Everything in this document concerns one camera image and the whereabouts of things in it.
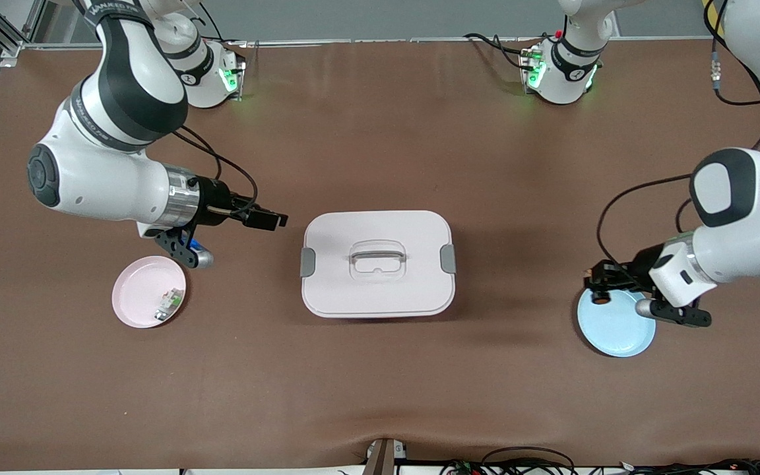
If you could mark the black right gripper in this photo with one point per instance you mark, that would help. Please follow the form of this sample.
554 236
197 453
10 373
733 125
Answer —
214 196

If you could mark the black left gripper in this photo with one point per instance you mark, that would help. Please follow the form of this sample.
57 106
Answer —
642 261

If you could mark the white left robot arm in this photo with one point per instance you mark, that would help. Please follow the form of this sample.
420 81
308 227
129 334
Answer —
749 251

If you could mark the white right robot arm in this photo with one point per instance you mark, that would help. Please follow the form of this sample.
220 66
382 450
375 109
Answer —
96 178

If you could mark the white lidded storage box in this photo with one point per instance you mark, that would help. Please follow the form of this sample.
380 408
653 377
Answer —
380 284

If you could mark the light blue round plate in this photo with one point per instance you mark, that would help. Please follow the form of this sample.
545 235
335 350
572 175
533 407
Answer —
617 330

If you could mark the pink round plate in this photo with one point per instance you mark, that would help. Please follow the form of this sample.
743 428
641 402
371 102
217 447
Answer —
149 292

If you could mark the brown table mat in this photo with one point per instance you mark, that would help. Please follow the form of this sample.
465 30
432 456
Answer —
380 382

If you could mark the small green white switch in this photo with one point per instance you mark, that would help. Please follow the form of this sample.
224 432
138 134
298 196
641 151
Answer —
170 301

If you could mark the brown table edge bracket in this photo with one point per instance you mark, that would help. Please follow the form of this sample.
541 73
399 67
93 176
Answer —
381 456

